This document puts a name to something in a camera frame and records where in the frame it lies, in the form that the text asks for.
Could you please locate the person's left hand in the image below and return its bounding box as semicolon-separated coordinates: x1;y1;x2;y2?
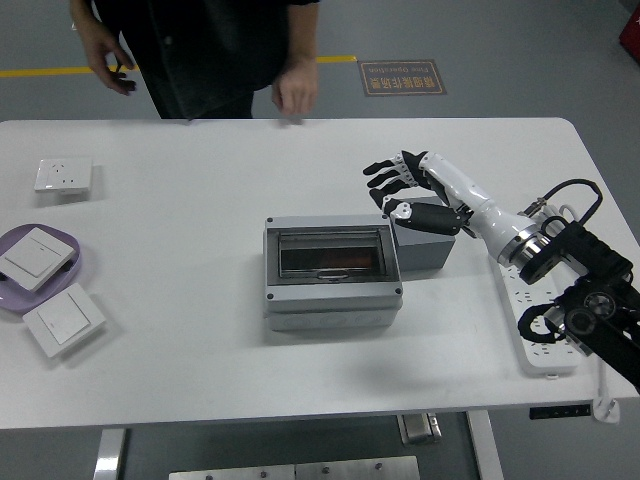
271;60;320;117

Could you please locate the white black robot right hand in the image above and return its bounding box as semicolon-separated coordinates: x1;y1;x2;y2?
363;149;535;265

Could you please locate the person's right hand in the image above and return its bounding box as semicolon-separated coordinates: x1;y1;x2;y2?
82;29;139;96

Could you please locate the grey junction box clear lid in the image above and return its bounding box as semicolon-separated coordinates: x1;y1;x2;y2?
263;214;405;332

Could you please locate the grey cube with round hole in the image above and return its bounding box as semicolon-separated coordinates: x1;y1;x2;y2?
389;195;457;274

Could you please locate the person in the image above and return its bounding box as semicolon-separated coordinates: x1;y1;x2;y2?
69;0;321;121

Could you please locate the brown floor sign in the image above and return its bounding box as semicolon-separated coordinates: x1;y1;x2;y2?
357;59;448;98

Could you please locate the black table control panel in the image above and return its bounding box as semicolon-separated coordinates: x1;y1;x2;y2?
529;404;593;420

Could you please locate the red object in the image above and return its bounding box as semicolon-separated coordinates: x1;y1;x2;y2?
618;9;640;54

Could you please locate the white table leg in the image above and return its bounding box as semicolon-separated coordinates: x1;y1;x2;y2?
464;410;505;480
92;428;129;480

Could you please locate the purple tray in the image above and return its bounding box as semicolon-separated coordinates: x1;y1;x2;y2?
0;223;83;315

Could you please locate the white wall socket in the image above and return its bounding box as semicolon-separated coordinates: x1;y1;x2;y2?
33;158;95;194

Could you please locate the white wall switch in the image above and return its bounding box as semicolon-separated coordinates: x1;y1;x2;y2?
21;283;107;359
0;227;77;293

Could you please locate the grey metal table bracket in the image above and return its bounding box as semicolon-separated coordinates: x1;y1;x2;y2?
397;412;444;446

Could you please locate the grey metal base plate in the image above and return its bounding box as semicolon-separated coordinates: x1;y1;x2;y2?
168;455;421;480

